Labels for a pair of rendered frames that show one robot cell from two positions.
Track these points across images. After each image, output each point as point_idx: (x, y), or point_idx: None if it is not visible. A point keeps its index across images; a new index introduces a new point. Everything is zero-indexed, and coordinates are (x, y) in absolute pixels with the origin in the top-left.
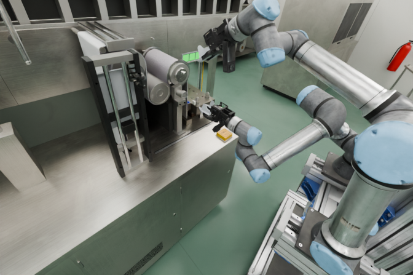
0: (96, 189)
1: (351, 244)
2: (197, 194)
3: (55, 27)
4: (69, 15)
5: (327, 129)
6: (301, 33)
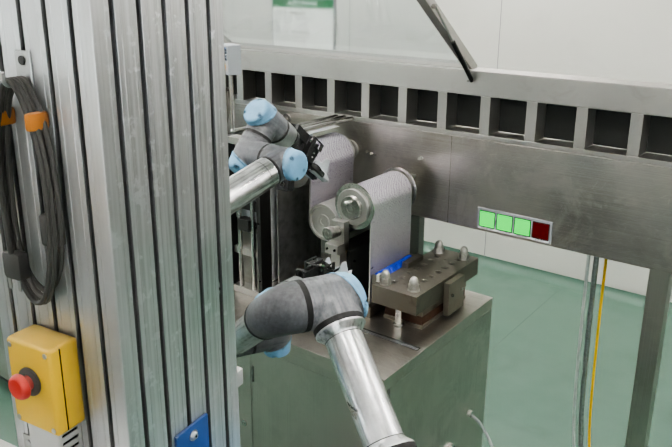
0: None
1: None
2: (285, 435)
3: (317, 115)
4: (331, 105)
5: (246, 308)
6: (281, 151)
